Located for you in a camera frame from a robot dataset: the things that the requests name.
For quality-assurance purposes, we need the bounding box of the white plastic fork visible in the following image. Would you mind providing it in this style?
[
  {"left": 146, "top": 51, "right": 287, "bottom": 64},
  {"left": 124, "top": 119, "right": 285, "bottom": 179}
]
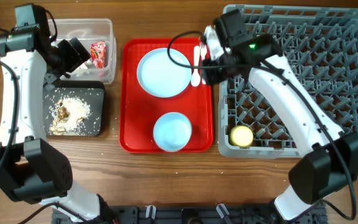
[{"left": 200, "top": 42, "right": 207, "bottom": 85}]

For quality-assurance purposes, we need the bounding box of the red snack wrapper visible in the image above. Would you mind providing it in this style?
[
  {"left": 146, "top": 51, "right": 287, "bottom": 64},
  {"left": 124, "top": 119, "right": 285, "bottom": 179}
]
[{"left": 90, "top": 41, "right": 106, "bottom": 68}]

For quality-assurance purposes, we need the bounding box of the white plastic spoon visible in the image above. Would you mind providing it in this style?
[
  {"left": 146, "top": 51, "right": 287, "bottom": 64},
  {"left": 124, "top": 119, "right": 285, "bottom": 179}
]
[{"left": 190, "top": 45, "right": 201, "bottom": 87}]

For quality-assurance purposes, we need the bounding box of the large light blue plate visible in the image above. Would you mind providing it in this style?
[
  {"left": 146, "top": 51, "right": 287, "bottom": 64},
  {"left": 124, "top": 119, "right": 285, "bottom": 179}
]
[{"left": 137, "top": 48, "right": 192, "bottom": 98}]

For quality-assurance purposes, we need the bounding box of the yellow plastic cup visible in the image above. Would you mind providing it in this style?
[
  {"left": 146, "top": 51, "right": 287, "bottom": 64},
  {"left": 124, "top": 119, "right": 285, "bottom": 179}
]
[{"left": 229, "top": 125, "right": 254, "bottom": 147}]

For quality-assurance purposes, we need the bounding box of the small light blue bowl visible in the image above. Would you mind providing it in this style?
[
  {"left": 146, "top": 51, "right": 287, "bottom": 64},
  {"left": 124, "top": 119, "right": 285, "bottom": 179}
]
[{"left": 153, "top": 112, "right": 192, "bottom": 152}]

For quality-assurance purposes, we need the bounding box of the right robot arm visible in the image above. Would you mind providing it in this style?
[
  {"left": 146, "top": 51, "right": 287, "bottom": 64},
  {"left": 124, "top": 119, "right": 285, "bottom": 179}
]
[{"left": 201, "top": 10, "right": 358, "bottom": 223}]

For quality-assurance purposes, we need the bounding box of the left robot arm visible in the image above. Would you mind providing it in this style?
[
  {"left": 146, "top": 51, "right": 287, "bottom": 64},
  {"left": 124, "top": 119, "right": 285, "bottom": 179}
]
[{"left": 0, "top": 3, "right": 119, "bottom": 223}]

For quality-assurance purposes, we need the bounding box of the clear plastic waste bin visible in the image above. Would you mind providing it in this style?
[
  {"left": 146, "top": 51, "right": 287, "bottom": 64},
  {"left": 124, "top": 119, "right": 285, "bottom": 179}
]
[{"left": 48, "top": 19, "right": 117, "bottom": 85}]

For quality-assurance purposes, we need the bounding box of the grey dishwasher rack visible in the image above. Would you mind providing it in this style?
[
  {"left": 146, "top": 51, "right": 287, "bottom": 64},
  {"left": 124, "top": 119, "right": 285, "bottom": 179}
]
[{"left": 218, "top": 4, "right": 358, "bottom": 159}]

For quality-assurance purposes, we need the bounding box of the black plastic tray bin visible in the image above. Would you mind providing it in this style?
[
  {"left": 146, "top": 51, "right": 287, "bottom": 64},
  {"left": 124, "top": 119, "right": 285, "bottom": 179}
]
[{"left": 42, "top": 80, "right": 106, "bottom": 138}]

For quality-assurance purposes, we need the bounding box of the red serving tray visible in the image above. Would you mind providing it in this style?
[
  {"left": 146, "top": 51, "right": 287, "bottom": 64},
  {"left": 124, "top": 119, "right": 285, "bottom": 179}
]
[{"left": 119, "top": 38, "right": 214, "bottom": 154}]

